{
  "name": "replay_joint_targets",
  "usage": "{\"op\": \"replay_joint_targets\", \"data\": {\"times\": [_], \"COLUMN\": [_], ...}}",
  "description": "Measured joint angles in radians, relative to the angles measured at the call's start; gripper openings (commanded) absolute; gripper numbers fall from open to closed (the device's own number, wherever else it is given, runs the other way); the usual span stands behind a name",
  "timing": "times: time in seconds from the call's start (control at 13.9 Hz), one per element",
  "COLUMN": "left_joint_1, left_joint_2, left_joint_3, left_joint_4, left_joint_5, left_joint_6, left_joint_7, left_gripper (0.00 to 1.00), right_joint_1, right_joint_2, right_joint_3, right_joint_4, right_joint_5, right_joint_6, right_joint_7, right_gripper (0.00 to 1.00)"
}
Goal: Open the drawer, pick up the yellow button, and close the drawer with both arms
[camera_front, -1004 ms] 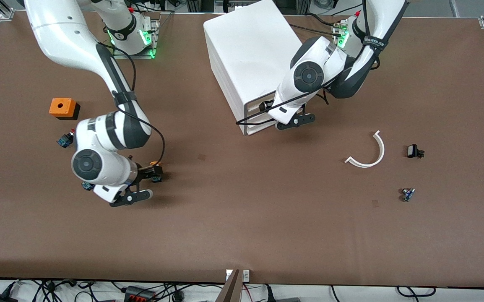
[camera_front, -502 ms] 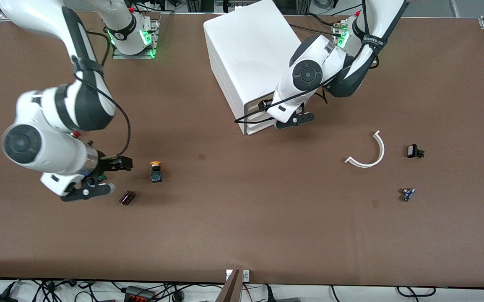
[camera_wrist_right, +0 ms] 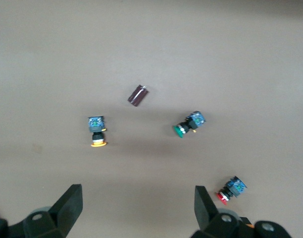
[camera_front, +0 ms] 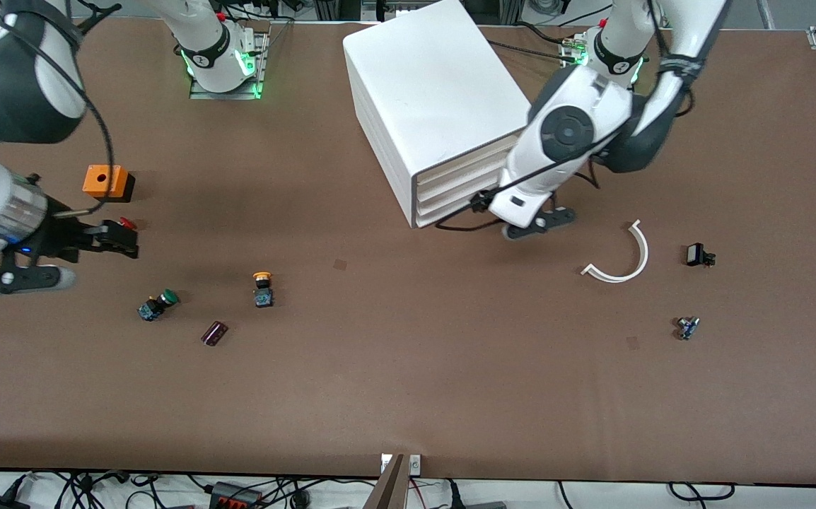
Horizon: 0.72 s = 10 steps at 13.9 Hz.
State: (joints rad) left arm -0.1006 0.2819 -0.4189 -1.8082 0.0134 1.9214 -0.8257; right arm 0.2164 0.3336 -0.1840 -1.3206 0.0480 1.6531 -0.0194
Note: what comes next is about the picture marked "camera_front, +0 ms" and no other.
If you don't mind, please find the white plastic drawer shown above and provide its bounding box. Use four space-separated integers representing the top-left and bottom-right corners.
417 185 486 227
417 170 501 216
417 138 522 192
417 152 515 204

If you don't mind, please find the green push button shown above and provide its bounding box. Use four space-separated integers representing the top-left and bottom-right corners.
137 288 180 322

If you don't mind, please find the white drawer cabinet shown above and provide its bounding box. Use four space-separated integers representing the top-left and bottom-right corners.
343 0 542 229

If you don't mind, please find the orange box with hole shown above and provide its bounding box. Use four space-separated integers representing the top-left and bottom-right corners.
82 164 136 204

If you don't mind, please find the white curved plastic strip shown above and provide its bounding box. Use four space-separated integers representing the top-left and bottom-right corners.
581 219 650 284

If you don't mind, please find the black orange power strip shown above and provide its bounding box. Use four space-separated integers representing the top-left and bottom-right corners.
210 481 264 509

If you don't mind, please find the wooden beam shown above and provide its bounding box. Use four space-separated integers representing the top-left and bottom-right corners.
362 454 409 509

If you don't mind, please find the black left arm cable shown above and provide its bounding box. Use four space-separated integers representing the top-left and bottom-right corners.
436 0 699 233

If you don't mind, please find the black table cable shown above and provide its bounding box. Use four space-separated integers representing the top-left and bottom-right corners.
489 39 571 63
514 21 578 47

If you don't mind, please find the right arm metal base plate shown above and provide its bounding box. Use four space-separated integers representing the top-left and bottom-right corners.
189 28 269 100

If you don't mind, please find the aluminium frame post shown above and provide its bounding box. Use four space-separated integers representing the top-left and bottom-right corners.
482 0 526 28

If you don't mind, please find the black floor cable loop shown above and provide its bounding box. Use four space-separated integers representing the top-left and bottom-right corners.
668 482 736 501

